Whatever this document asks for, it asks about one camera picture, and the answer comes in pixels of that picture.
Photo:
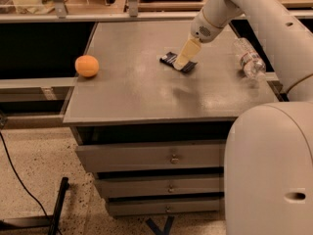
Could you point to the orange fruit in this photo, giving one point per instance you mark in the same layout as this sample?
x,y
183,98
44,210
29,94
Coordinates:
x,y
87,65

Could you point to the clear plastic water bottle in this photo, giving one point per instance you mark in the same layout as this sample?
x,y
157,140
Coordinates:
x,y
249,60

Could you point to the bottom grey drawer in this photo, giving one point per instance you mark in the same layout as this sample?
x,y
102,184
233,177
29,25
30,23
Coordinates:
x,y
205,204

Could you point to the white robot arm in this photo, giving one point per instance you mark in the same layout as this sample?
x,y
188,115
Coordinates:
x,y
268,163

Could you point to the grey drawer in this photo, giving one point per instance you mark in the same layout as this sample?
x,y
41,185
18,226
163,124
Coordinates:
x,y
151,156
205,204
159,185

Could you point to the grey drawer cabinet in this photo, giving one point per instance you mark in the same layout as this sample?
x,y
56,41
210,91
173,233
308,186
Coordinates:
x,y
135,98

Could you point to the dark blue rxbar wrapper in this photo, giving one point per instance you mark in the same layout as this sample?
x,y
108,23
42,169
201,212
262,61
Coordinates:
x,y
170,58

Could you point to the metal shelf rail frame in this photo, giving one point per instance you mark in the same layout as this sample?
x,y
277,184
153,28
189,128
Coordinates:
x,y
98,7

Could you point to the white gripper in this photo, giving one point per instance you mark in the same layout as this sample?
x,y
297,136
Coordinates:
x,y
201,29

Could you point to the top grey drawer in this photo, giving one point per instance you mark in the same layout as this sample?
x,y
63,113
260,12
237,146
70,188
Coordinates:
x,y
151,156

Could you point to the middle grey drawer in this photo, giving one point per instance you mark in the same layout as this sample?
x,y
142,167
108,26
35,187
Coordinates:
x,y
159,185

